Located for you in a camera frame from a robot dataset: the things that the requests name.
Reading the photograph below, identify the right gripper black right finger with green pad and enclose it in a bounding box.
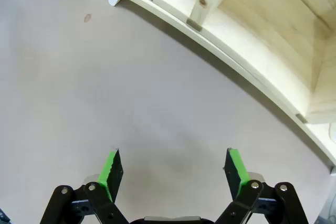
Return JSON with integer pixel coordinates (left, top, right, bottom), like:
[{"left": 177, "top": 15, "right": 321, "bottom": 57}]
[{"left": 215, "top": 147, "right": 309, "bottom": 224}]

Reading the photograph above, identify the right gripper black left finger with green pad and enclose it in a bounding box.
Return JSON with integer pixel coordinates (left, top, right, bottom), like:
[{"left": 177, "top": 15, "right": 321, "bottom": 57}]
[{"left": 39, "top": 147, "right": 129, "bottom": 224}]

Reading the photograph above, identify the light wooden shelf organizer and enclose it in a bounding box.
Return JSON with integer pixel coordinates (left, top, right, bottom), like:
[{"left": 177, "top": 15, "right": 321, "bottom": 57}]
[{"left": 102, "top": 0, "right": 336, "bottom": 125}]

